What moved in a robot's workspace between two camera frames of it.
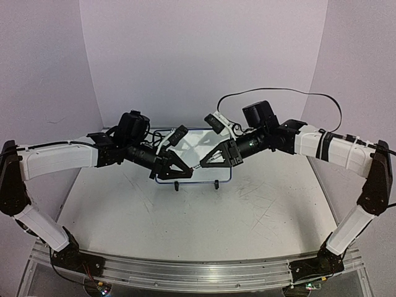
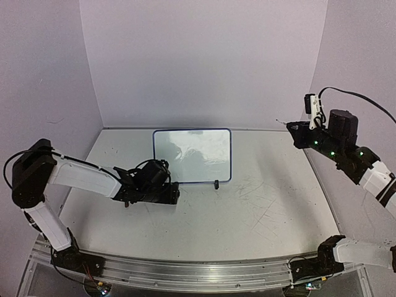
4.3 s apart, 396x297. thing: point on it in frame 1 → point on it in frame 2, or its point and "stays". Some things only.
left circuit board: (104, 288) stays
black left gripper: (164, 161) → (172, 195)
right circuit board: (313, 286) stays
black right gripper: (234, 160) → (298, 134)
